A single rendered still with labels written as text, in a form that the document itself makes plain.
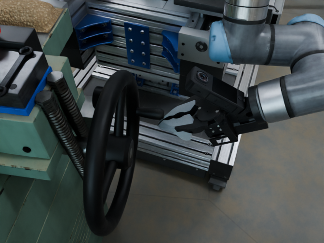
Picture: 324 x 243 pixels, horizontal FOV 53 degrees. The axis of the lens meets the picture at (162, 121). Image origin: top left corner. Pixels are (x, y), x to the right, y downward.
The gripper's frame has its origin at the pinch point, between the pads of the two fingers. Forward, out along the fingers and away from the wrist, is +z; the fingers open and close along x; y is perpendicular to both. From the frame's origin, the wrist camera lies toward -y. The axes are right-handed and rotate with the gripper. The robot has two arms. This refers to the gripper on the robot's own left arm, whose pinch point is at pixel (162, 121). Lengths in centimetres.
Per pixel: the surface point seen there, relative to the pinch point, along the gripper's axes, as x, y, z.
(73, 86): -5.3, -18.6, 5.8
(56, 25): 12.0, -23.0, 14.3
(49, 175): -19.8, -14.3, 8.4
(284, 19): 169, 98, -14
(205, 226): 11, 75, 25
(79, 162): -14.0, -9.1, 9.3
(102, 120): -15.3, -18.0, -3.7
